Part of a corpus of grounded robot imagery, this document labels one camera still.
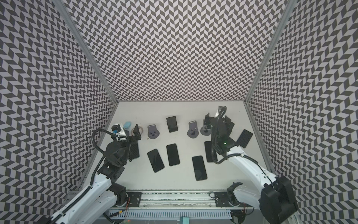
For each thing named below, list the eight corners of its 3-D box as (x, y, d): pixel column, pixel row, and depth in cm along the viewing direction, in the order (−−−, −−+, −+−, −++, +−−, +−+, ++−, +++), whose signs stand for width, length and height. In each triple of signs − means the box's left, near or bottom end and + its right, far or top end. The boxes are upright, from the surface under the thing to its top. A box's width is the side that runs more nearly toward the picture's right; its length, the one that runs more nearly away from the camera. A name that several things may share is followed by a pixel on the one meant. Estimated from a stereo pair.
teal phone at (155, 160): (154, 173, 84) (153, 172, 82) (146, 154, 92) (146, 152, 90) (165, 167, 86) (164, 166, 84) (157, 149, 94) (156, 147, 92)
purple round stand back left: (149, 140, 98) (146, 132, 90) (151, 132, 102) (148, 124, 95) (158, 140, 98) (156, 132, 90) (159, 132, 102) (157, 124, 95)
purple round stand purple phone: (187, 138, 98) (187, 130, 89) (187, 129, 103) (187, 120, 94) (197, 138, 98) (198, 130, 89) (197, 129, 103) (198, 120, 94)
